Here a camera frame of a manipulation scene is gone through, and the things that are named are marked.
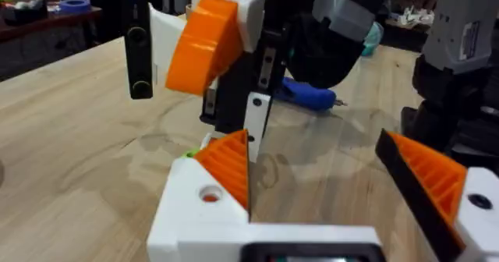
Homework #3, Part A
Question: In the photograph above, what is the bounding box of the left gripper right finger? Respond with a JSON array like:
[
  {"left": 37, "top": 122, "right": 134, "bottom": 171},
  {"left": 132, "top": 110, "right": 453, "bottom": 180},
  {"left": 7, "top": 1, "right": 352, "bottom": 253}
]
[{"left": 375, "top": 128, "right": 499, "bottom": 262}]

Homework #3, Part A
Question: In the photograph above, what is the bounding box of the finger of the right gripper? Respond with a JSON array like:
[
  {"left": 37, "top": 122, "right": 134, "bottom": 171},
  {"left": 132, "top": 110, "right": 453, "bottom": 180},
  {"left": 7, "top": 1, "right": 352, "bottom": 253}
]
[{"left": 165, "top": 0, "right": 267, "bottom": 97}]

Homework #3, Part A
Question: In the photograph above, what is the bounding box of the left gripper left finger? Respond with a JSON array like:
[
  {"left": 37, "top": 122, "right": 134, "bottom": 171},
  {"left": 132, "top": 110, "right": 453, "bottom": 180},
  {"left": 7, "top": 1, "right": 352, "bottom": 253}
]
[{"left": 147, "top": 129, "right": 251, "bottom": 262}]

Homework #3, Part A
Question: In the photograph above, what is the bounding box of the blue electric screwdriver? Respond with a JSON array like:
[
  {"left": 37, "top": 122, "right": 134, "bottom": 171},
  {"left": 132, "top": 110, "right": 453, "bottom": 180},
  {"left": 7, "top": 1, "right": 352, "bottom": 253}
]
[{"left": 272, "top": 76, "right": 348, "bottom": 113}]

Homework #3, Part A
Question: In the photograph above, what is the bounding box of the teal plastic bucket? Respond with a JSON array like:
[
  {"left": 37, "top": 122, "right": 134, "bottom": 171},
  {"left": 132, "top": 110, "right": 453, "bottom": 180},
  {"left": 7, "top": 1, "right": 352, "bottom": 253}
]
[{"left": 361, "top": 21, "right": 385, "bottom": 57}]

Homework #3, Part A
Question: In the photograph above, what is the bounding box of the heap of white parts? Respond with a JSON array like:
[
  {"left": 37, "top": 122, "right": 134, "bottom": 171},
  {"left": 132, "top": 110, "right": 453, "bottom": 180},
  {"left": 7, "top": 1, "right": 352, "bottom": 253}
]
[{"left": 385, "top": 5, "right": 436, "bottom": 30}]

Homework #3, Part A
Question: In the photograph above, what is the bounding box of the blue tape roll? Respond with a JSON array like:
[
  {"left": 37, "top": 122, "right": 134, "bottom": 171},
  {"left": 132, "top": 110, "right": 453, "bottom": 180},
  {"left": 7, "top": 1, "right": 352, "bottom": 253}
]
[{"left": 58, "top": 0, "right": 93, "bottom": 16}]

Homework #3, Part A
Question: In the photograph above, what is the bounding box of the dark brown side table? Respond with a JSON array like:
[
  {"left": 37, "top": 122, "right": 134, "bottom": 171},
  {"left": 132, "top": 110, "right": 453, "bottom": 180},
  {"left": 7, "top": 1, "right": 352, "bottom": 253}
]
[{"left": 0, "top": 5, "right": 103, "bottom": 82}]

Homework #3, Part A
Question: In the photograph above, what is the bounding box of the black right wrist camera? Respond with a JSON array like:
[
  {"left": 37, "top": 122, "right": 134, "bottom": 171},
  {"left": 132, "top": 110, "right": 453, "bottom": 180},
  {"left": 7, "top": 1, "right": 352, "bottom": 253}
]
[{"left": 120, "top": 0, "right": 154, "bottom": 100}]

